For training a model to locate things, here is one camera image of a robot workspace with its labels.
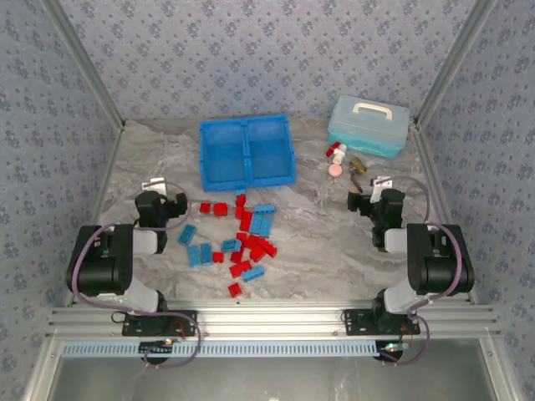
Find brass valve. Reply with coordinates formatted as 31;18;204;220
349;156;368;190

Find small red and white bottles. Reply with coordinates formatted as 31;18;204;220
325;141;349;165

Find light blue storage box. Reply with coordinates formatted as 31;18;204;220
327;94;410;160

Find black controller board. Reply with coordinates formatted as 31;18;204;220
378;340;409;361
139;338;175;356

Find grey metal panel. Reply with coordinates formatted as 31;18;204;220
24;338;523;401

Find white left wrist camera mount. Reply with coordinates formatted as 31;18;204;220
140;178;169;195

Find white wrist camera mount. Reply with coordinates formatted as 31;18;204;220
140;178;169;195
371;175;395;203

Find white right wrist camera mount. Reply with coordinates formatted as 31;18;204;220
371;175;395;203

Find purple cable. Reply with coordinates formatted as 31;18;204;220
69;181;204;371
378;175;467;368

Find aluminium side rail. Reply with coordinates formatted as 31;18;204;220
62;120;127;308

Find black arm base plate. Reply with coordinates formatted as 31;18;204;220
341;308;421;338
120;309;198;338

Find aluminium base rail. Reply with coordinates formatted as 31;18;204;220
45;298;502;339

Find aluminium frame post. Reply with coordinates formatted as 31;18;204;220
40;0;127;131
411;0;501;129

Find light blue slotted cable duct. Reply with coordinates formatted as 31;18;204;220
61;338;384;359

